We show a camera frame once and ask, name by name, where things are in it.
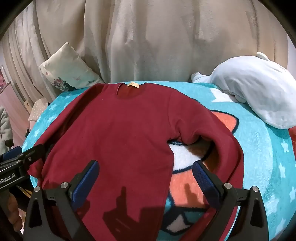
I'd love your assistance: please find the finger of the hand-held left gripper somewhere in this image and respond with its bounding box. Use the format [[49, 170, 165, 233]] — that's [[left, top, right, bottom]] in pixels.
[[21, 144, 47, 166], [0, 146, 23, 163]]

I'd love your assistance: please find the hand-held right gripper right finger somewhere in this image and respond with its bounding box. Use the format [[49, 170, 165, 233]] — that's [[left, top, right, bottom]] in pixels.
[[193, 161, 270, 241]]

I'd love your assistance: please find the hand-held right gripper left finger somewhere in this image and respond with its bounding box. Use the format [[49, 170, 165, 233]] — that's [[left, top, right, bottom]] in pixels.
[[23, 160, 100, 241]]

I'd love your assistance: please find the dark red sweater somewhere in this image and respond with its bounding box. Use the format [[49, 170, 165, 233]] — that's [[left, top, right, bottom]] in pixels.
[[27, 82, 244, 241]]

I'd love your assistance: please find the person's left hand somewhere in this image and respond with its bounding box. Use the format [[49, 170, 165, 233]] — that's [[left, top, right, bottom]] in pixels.
[[5, 192, 24, 232]]

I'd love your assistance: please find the grey-green fleece jacket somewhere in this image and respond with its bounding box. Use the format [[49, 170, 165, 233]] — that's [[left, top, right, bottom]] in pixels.
[[0, 107, 14, 156]]

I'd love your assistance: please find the polka dot fabric item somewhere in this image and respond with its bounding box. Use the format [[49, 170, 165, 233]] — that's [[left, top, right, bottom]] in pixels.
[[28, 97, 49, 123]]

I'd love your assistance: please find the turquoise cartoon printed blanket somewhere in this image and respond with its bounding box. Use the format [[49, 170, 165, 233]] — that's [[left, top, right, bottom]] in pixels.
[[22, 81, 296, 241]]

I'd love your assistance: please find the floral print cushion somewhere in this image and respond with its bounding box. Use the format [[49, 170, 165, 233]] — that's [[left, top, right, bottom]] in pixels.
[[38, 42, 103, 93]]

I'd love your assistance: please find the pale blue plush toy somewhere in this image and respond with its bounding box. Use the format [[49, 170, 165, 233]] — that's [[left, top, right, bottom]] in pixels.
[[191, 52, 296, 130]]

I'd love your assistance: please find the beige fleece curtain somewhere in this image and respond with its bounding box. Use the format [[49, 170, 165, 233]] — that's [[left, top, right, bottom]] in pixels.
[[5, 0, 288, 102]]

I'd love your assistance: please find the pink wall poster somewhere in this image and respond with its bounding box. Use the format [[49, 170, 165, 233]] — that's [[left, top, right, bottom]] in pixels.
[[0, 65, 11, 90]]

